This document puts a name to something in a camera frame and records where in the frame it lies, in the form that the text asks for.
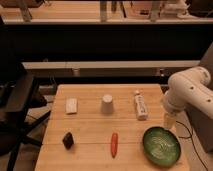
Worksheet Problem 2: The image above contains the black office chair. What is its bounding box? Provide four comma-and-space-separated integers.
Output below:
0, 63, 50, 171

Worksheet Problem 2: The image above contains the black cable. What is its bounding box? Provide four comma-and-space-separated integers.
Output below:
175, 119, 211, 171

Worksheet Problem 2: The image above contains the dark brown block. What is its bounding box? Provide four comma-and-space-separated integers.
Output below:
62, 132, 74, 149

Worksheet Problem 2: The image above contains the orange carrot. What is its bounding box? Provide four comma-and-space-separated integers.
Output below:
110, 133, 118, 158

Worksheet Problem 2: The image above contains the white tube with cap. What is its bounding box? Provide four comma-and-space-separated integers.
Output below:
134, 90, 148, 120

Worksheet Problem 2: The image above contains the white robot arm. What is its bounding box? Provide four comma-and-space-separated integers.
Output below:
162, 66, 213, 130

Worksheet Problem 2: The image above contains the green ceramic bowl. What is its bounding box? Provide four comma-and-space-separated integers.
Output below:
142, 126, 181, 167

